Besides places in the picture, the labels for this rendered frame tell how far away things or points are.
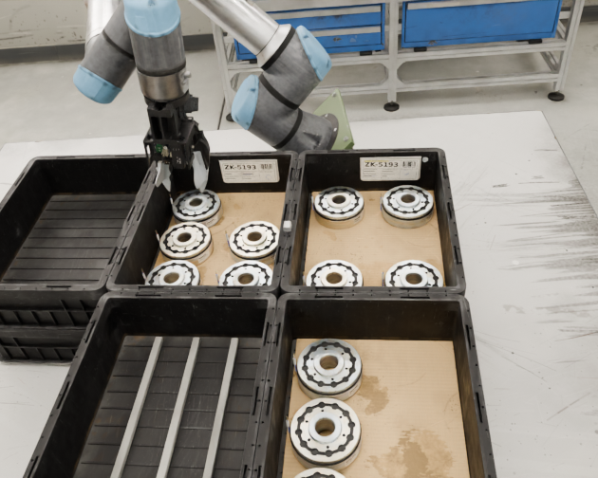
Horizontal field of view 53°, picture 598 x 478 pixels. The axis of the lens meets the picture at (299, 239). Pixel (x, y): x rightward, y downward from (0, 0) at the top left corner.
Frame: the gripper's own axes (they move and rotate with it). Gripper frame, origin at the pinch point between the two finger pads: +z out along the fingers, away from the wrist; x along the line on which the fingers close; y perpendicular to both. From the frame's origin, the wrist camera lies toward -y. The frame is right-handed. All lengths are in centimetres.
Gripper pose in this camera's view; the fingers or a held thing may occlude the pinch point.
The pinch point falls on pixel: (185, 183)
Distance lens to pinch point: 111.3
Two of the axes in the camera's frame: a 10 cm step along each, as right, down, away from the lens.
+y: -0.8, 6.8, -7.3
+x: 10.0, 0.5, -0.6
